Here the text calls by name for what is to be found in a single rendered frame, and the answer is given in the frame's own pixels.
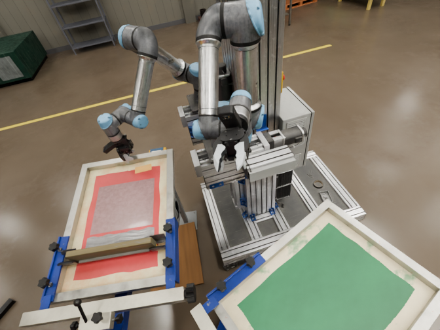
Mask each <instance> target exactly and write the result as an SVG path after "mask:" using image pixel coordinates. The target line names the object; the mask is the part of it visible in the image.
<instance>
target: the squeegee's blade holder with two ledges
mask: <svg viewBox="0 0 440 330"><path fill-rule="evenodd" d="M145 252H150V251H149V249H141V250H137V251H130V252H126V253H118V254H114V255H107V256H103V257H95V258H91V259H84V260H80V261H79V263H80V264H81V263H87V262H92V261H99V260H104V259H110V258H115V257H122V256H127V255H134V254H138V253H145Z"/></svg>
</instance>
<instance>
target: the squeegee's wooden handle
mask: <svg viewBox="0 0 440 330"><path fill-rule="evenodd" d="M155 246H156V241H155V240H154V239H153V238H152V237H149V238H142V239H137V240H130V241H126V242H119V243H114V244H107V245H103V246H96V247H89V248H84V249H77V250H73V251H67V252H66V255H65V258H67V259H69V260H72V261H73V260H74V261H80V260H84V259H91V258H95V257H103V256H107V255H114V254H118V253H126V252H130V251H137V250H141V249H149V248H151V247H155Z"/></svg>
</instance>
